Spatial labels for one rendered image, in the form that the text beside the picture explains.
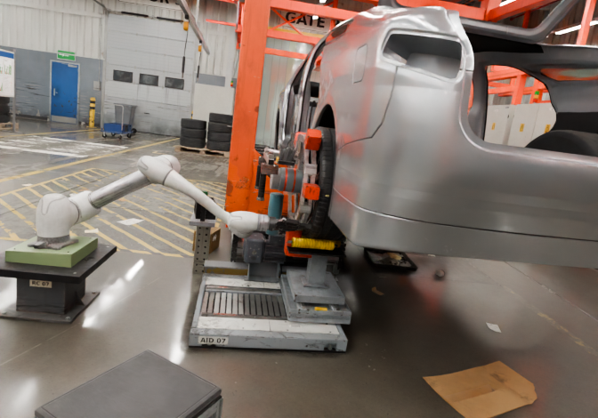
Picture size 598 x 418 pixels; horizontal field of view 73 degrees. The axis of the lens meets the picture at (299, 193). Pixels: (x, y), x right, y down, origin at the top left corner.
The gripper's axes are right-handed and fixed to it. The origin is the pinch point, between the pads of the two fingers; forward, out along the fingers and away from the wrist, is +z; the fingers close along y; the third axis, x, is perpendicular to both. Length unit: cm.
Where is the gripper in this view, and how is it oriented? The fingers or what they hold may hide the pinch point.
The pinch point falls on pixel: (304, 226)
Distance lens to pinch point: 222.9
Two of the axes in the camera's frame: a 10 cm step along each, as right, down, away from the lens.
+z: 9.8, 1.0, 1.7
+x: -0.1, -8.3, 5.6
